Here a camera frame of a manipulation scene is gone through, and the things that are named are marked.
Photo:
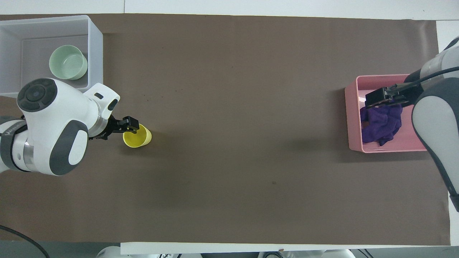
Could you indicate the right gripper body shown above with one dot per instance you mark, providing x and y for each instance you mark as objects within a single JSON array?
[{"x": 407, "y": 96}]

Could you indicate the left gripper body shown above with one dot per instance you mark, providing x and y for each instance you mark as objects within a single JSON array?
[{"x": 112, "y": 127}]

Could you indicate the yellow paper cup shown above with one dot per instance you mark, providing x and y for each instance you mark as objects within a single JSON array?
[{"x": 140, "y": 138}]

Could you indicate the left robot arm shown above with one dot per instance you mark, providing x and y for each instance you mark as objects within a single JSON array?
[{"x": 53, "y": 118}]

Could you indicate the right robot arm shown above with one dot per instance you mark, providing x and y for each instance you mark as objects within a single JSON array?
[{"x": 435, "y": 114}]

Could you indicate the purple cloth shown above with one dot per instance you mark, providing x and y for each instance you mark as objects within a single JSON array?
[{"x": 380, "y": 123}]

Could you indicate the pink plastic bin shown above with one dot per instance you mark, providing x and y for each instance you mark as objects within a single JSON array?
[{"x": 408, "y": 141}]

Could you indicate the white plastic bin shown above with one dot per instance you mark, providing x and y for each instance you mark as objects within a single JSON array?
[{"x": 94, "y": 53}]

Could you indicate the pale green bowl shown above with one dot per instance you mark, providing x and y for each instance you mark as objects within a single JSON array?
[{"x": 68, "y": 62}]

